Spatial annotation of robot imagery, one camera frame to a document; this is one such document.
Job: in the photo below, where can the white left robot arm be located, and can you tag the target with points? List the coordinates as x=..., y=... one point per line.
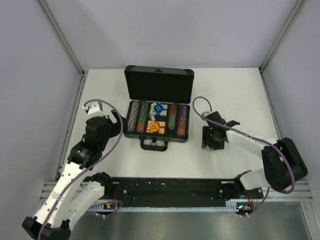
x=78, y=187

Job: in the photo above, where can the red playing card box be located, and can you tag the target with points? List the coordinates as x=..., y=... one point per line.
x=162, y=125

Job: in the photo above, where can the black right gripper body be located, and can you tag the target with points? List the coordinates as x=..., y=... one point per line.
x=209, y=139

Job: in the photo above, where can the blue white chip row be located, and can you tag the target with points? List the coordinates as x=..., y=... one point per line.
x=131, y=123

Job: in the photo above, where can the blue playing card box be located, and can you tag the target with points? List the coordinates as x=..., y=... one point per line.
x=163, y=113

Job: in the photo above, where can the black poker set case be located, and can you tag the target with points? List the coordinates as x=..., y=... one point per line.
x=164, y=85

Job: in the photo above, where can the blue-grey cable duct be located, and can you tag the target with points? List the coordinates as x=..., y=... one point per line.
x=229, y=207

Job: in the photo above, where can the green chip row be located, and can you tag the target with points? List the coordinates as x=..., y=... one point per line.
x=142, y=119

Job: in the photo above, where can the blue small blind button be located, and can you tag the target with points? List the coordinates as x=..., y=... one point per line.
x=158, y=108

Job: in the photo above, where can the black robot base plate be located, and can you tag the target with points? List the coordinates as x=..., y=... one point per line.
x=177, y=192

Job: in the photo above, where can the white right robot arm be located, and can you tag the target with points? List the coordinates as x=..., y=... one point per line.
x=282, y=163

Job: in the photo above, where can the orange grey chip row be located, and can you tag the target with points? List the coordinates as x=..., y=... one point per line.
x=172, y=117

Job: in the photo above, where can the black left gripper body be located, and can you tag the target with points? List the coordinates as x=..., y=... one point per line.
x=113, y=129

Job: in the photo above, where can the yellow big blind button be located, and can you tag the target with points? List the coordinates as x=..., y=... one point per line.
x=153, y=127

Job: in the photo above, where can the purple orange chip row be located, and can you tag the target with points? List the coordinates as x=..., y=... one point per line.
x=182, y=121

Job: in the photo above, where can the small silver key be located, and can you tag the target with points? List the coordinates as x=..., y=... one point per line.
x=151, y=116

